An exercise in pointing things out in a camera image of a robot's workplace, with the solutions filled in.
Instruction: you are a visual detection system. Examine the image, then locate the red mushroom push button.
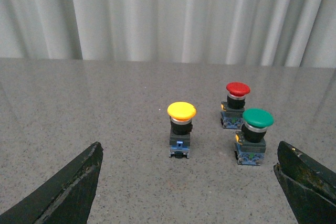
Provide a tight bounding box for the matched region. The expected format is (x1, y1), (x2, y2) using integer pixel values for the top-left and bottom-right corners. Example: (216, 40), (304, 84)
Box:
(220, 82), (250, 130)

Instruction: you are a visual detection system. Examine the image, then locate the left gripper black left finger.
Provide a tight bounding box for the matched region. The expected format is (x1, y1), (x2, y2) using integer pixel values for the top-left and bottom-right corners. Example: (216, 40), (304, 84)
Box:
(1, 142), (103, 223)

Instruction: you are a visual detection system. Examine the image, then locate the yellow mushroom push button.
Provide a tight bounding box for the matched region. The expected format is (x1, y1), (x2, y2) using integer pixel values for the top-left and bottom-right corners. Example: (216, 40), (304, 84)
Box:
(167, 101), (197, 158)

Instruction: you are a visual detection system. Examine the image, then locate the white pleated curtain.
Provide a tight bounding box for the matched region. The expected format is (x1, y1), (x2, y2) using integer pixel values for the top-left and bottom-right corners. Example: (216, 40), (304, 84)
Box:
(1, 0), (335, 68)

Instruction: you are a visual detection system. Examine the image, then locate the green mushroom push button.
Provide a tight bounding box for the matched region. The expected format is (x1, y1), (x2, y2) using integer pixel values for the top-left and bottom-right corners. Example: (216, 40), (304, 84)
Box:
(234, 108), (274, 166)

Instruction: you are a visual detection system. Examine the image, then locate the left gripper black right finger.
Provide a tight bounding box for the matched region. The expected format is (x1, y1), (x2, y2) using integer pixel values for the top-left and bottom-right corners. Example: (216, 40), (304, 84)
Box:
(274, 141), (335, 223)

